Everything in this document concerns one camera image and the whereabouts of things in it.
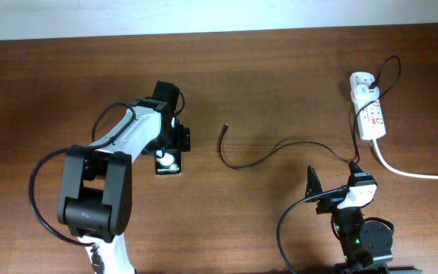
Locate white power strip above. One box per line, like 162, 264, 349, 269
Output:
354, 100, 386, 141

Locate white usb charger plug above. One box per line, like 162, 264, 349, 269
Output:
349, 72, 379, 104

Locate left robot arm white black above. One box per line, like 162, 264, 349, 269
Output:
57, 81, 189, 273

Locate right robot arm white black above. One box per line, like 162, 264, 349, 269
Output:
305, 161, 395, 274

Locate black smartphone white circles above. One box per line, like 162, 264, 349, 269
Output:
155, 149, 182, 176

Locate black charger cable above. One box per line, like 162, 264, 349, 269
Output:
217, 55, 402, 170

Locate white power strip cord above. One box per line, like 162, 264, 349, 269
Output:
370, 139, 438, 183

